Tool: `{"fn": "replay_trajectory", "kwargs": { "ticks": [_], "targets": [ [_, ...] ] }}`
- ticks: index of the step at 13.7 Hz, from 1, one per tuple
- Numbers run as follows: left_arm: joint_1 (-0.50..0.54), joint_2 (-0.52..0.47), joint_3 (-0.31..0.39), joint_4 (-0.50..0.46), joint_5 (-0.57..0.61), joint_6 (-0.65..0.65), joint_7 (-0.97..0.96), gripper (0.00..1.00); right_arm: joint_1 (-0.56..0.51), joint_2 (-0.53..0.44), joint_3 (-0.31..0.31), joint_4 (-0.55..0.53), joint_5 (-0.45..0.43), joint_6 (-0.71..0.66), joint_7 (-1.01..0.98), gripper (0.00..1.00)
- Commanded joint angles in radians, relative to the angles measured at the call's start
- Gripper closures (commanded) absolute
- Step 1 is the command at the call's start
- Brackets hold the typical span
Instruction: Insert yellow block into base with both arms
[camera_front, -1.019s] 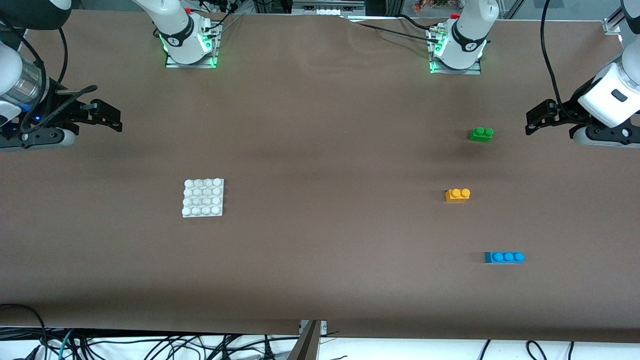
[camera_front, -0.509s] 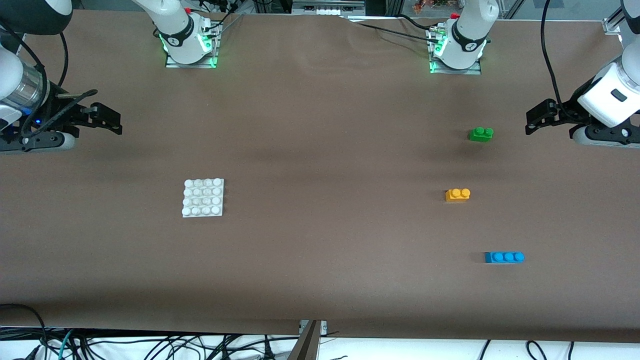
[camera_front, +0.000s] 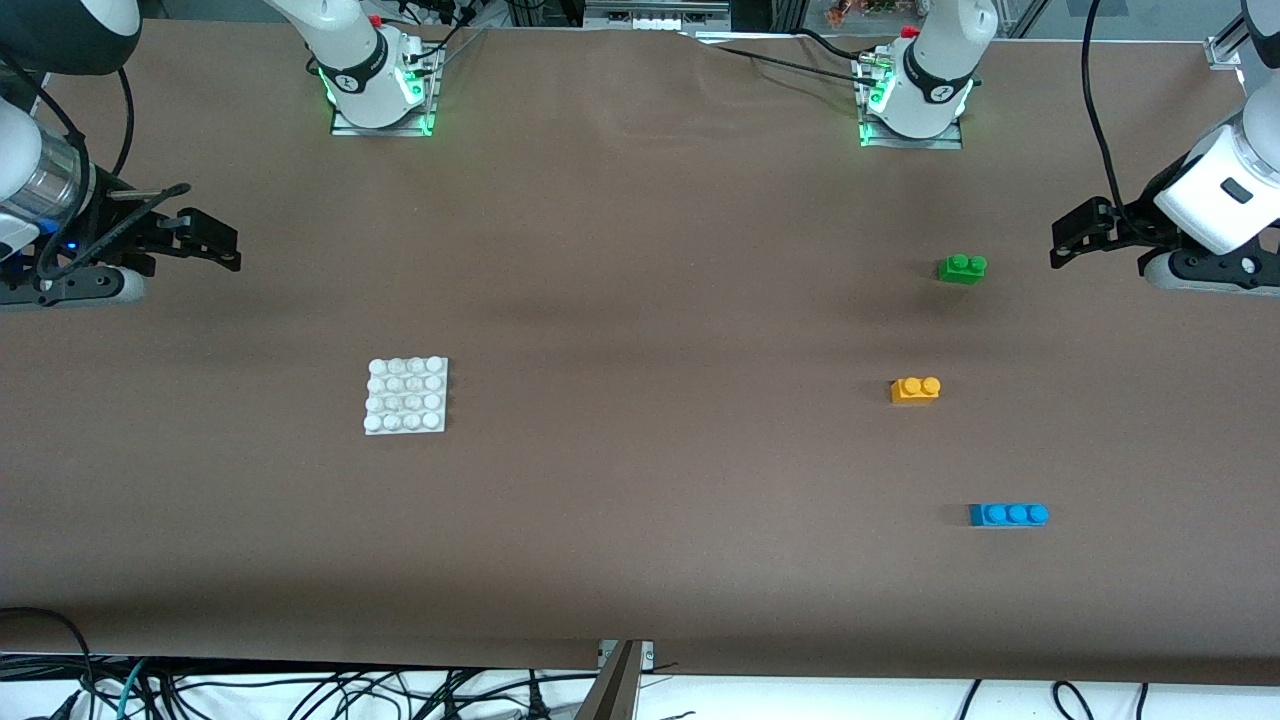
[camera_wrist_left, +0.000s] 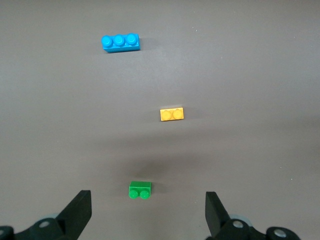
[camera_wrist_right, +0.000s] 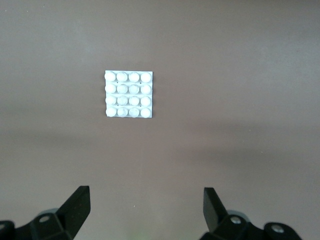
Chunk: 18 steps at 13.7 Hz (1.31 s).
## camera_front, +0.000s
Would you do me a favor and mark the black base cable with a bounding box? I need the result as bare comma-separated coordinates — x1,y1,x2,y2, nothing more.
395,0,491,46
700,42,883,89
795,27,871,63

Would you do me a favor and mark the teal floor cable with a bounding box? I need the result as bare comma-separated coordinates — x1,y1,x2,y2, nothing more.
95,657,153,720

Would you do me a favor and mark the brown table cover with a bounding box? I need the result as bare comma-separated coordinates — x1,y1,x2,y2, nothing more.
0,20,1280,687

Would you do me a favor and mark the aluminium frame profile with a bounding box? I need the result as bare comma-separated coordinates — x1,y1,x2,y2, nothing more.
1204,0,1257,70

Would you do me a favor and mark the white studded base plate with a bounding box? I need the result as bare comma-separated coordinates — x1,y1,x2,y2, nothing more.
363,356,450,437

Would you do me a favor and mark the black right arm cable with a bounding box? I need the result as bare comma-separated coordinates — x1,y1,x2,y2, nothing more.
0,50,191,281

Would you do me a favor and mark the white power strip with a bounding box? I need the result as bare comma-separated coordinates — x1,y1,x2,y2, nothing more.
600,12,723,32

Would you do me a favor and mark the grey support beam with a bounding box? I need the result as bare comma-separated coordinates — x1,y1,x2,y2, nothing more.
574,642,642,720

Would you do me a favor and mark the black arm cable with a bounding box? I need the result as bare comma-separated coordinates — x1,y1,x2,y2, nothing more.
0,50,191,281
1082,0,1161,241

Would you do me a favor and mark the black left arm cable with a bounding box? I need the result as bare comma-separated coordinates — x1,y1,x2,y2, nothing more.
1082,0,1161,241

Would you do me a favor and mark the blue three-stud block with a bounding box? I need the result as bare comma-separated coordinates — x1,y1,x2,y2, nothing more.
968,503,1050,528

